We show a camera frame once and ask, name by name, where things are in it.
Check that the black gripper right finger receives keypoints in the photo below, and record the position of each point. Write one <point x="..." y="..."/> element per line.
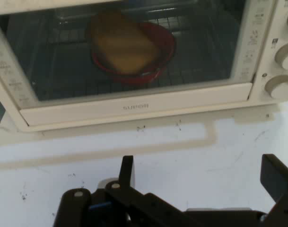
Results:
<point x="276" y="179"/>

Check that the white toaster oven body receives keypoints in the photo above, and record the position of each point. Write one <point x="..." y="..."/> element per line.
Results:
<point x="262" y="59"/>

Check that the red round bowl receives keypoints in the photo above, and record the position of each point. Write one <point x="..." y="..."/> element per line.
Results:
<point x="163" y="50"/>

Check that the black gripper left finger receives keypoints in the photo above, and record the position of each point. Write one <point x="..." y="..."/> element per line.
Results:
<point x="124" y="196"/>

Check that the yellow bread slice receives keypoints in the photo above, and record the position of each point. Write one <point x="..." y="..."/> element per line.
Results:
<point x="124" y="43"/>

